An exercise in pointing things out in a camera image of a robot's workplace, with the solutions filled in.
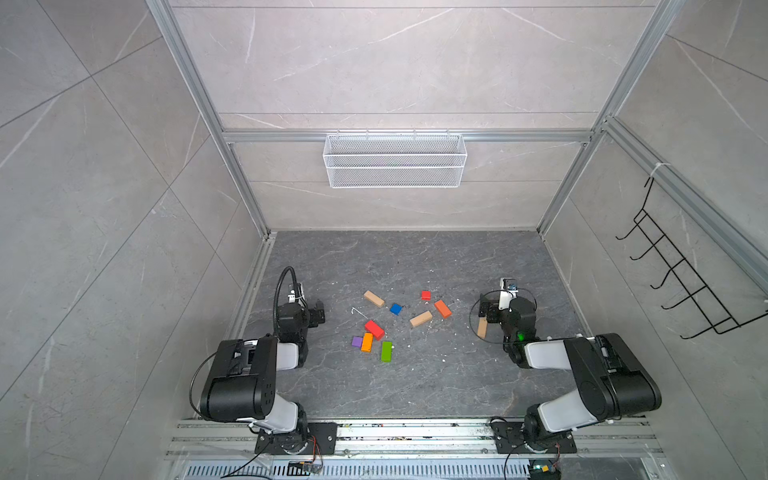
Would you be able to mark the white zip tie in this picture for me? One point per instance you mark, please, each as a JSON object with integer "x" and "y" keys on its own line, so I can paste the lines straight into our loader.
{"x": 657, "y": 166}

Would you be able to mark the white wire mesh basket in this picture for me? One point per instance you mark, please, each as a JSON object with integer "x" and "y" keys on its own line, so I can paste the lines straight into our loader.
{"x": 383, "y": 161}

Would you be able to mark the orange-yellow wood block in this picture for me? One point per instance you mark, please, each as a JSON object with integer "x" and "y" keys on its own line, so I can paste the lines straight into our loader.
{"x": 367, "y": 342}

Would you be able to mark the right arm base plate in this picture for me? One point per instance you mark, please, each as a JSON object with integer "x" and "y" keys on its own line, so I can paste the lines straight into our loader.
{"x": 517, "y": 437}

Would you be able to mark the red rectangular wood block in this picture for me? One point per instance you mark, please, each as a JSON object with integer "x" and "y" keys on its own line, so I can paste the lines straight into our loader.
{"x": 374, "y": 329}

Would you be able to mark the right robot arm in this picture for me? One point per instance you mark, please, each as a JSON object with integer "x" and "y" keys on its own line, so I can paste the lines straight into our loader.
{"x": 610, "y": 381}

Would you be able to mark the short natural wood block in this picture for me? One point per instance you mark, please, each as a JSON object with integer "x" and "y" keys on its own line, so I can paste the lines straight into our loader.
{"x": 421, "y": 319}

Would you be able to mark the orange-red wood block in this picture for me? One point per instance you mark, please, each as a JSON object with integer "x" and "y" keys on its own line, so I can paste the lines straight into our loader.
{"x": 443, "y": 309}

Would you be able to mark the green wood block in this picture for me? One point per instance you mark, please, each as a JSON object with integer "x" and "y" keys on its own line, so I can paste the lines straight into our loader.
{"x": 386, "y": 352}

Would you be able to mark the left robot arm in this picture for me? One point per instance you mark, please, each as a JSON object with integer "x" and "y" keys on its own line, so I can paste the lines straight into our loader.
{"x": 237, "y": 383}

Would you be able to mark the aluminium front rail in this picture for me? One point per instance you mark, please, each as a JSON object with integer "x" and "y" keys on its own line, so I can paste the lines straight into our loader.
{"x": 428, "y": 438}

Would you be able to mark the black wire hook rack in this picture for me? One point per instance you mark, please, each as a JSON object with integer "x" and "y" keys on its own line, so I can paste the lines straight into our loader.
{"x": 678, "y": 266}

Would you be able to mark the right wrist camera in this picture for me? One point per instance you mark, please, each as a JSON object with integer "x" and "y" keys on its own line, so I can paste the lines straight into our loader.
{"x": 509, "y": 285}

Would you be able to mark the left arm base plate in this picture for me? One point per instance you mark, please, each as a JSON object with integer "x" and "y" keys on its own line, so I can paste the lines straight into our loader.
{"x": 313, "y": 438}

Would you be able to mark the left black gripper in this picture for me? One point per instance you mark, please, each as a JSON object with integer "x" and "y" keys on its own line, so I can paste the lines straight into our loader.
{"x": 315, "y": 312}

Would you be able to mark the long natural wood block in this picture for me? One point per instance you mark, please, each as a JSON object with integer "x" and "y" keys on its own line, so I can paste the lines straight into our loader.
{"x": 374, "y": 299}

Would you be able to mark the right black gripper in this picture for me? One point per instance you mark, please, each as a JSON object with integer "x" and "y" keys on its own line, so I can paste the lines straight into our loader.
{"x": 491, "y": 309}

